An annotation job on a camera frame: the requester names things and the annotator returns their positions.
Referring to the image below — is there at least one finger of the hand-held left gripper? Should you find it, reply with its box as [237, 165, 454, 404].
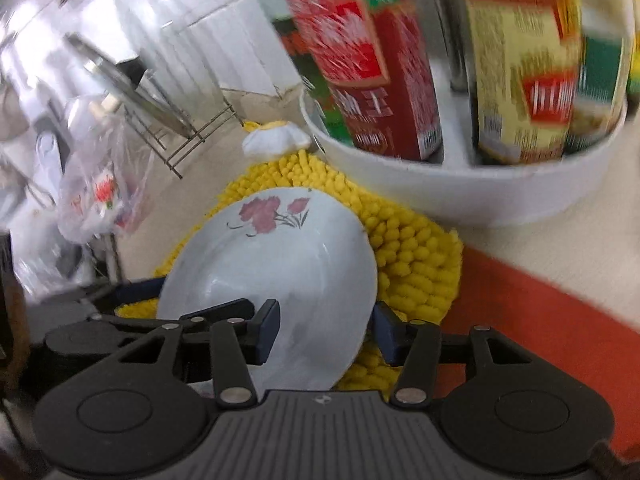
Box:
[77, 278, 166, 311]
[90, 299, 255, 333]

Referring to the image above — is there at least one white cloth loop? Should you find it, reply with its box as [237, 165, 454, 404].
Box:
[242, 120, 312, 162]

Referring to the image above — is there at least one yellow chenille mat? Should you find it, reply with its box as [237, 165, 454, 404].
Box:
[117, 149, 463, 403]

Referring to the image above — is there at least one white floral plate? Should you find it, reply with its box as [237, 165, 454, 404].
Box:
[156, 187, 378, 392]

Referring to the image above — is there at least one red sauce carton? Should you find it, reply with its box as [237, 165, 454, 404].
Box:
[255, 0, 444, 162]

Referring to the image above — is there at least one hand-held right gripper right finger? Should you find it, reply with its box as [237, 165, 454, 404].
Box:
[372, 302, 533, 407]

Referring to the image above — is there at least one green label sauce bottle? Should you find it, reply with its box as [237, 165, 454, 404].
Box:
[564, 7, 632, 157]

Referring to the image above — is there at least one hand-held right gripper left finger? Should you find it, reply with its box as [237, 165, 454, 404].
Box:
[117, 300, 281, 407]

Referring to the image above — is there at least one white round condiment rack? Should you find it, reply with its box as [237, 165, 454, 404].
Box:
[299, 87, 628, 227]

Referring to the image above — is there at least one wire dish rack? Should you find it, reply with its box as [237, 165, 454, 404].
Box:
[117, 67, 242, 181]

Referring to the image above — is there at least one clear plastic bag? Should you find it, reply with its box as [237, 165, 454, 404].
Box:
[56, 95, 153, 238]

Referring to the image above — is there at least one yellow label sauce bottle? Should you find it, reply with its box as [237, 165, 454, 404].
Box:
[462, 0, 587, 167]

